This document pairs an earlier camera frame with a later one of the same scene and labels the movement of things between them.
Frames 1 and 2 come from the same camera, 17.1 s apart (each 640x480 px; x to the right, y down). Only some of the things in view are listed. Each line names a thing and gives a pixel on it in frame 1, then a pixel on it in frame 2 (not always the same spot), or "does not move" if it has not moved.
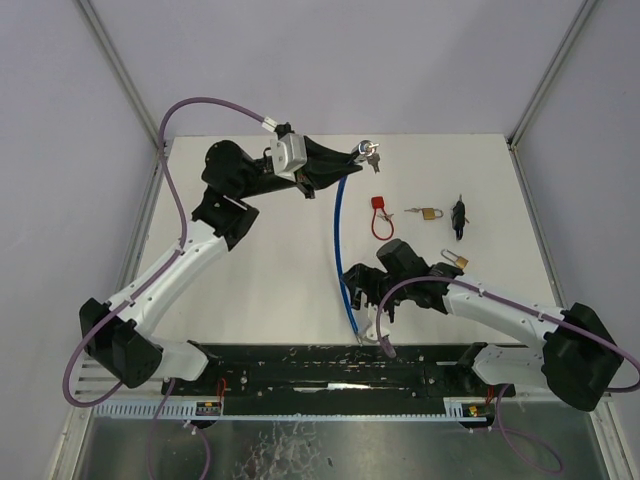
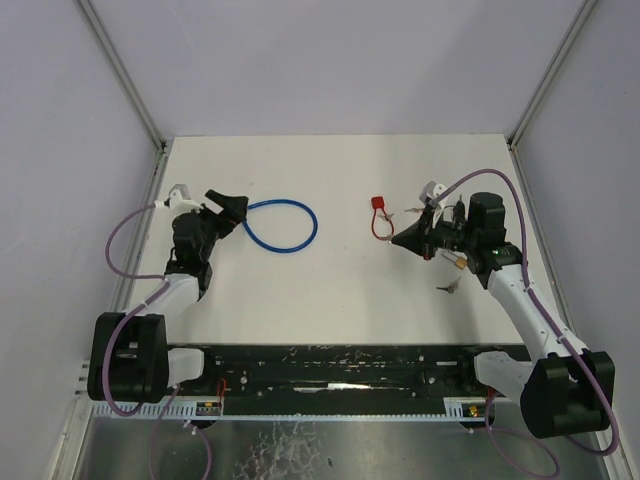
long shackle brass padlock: (460, 262) does not move
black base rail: (343, 372) does not move
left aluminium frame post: (128, 83) does not move
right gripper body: (373, 288) -> (426, 236)
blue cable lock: (360, 151) -> (264, 248)
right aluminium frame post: (517, 130) does not move
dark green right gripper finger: (325, 166) -> (236, 206)
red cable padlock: (377, 203) does not move
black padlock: (458, 218) does not move
